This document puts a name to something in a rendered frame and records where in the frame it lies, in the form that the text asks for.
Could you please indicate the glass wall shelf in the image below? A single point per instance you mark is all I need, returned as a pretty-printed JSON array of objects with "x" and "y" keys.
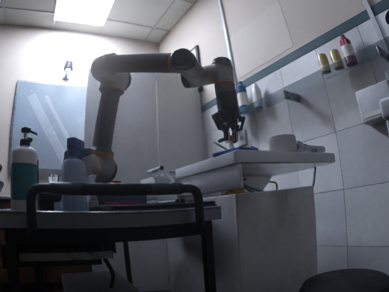
[{"x": 304, "y": 88}]

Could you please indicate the blue white bottle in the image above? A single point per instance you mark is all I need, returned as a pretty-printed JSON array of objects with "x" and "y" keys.
[{"x": 242, "y": 97}]

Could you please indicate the white towel roll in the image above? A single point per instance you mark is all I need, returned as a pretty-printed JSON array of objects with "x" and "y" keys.
[{"x": 282, "y": 142}]

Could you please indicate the blue spray bottle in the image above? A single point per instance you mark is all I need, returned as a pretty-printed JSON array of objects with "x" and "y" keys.
[{"x": 73, "y": 176}]

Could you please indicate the teal white pump bottle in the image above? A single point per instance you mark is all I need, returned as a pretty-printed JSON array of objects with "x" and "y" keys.
[{"x": 24, "y": 176}]

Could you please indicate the wall mirror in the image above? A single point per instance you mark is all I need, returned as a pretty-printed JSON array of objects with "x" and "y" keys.
[{"x": 45, "y": 121}]

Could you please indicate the white wash basin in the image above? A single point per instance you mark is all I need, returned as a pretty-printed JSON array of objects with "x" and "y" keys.
[{"x": 252, "y": 165}]

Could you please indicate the ceiling light panel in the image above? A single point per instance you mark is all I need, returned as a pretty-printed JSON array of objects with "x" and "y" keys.
[{"x": 83, "y": 12}]

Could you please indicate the chrome mixer lever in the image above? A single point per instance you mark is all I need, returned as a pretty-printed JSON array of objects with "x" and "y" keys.
[{"x": 159, "y": 171}]

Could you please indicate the white tall cupboard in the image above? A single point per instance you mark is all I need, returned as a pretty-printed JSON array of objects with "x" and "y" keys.
[{"x": 170, "y": 121}]

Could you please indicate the blue flat insert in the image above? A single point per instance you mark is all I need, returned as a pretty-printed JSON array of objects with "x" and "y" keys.
[{"x": 235, "y": 150}]

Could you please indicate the white wall socket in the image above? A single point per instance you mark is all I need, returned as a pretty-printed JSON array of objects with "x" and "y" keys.
[{"x": 241, "y": 136}]

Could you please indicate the white basin cabinet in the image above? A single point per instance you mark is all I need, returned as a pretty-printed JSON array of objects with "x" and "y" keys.
[{"x": 267, "y": 237}]

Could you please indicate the black trolley cart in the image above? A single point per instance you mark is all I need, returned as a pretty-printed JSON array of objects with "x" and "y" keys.
[{"x": 106, "y": 218}]

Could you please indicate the white vertical pipe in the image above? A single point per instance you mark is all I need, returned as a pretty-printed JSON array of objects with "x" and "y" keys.
[{"x": 228, "y": 42}]

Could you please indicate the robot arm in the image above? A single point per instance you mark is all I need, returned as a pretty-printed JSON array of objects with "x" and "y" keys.
[{"x": 106, "y": 115}]

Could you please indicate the black round stool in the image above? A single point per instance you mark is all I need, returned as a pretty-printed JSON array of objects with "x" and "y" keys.
[{"x": 346, "y": 281}]

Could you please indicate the yellow pipe fitting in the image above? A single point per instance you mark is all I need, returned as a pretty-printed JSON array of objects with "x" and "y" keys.
[{"x": 235, "y": 191}]

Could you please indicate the wall lamp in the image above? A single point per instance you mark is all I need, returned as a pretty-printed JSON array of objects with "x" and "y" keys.
[{"x": 67, "y": 69}]

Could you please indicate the gold bottle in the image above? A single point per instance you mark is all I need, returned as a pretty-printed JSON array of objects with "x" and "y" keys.
[
  {"x": 336, "y": 59},
  {"x": 324, "y": 63}
]

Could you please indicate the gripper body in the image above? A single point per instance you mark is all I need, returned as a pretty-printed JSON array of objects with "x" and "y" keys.
[{"x": 226, "y": 101}]

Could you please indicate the red white bottle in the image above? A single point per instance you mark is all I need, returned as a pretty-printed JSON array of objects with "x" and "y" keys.
[{"x": 347, "y": 51}]

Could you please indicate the white wall dispenser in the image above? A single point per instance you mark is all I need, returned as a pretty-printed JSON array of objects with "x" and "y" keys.
[{"x": 373, "y": 100}]

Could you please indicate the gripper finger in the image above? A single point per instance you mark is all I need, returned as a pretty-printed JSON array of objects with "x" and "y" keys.
[
  {"x": 237, "y": 126},
  {"x": 220, "y": 127}
]

